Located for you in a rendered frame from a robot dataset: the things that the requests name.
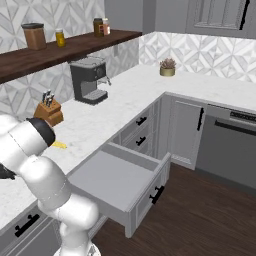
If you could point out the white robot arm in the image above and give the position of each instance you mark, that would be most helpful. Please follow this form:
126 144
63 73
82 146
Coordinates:
50 186

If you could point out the grey drawer front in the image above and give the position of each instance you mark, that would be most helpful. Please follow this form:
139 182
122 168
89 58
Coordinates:
30 240
133 128
146 146

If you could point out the grey open drawer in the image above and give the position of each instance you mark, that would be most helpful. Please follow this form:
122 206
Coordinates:
116 180

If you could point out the grey base cabinet door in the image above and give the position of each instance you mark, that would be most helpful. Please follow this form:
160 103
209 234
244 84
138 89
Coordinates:
183 133

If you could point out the black coffee machine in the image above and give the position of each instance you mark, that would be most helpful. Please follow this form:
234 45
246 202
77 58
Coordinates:
85 76

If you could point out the yellow wedge-shaped object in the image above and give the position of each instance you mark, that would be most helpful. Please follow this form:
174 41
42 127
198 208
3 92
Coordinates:
60 144

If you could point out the small potted plant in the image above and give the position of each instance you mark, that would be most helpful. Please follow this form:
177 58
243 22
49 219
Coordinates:
167 68

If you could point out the wooden knife block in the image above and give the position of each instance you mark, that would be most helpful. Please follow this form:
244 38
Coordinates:
50 113

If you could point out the grey dishwasher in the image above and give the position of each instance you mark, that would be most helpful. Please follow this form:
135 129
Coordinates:
226 156

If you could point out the pink and white jar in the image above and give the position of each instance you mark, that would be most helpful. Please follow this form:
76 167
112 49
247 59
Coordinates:
106 28

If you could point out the dark brown jar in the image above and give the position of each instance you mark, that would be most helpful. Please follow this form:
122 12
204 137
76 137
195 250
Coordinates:
98 28

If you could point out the yellow jar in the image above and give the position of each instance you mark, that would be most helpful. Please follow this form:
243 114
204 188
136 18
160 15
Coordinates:
60 39

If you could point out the brown canister with black lid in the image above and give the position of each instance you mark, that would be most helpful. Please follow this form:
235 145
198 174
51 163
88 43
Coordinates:
34 38

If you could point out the dark wooden wall shelf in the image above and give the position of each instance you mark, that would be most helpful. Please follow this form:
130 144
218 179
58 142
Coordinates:
40 55

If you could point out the grey wall cabinet door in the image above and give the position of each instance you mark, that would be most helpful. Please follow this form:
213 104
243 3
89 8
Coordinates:
216 18

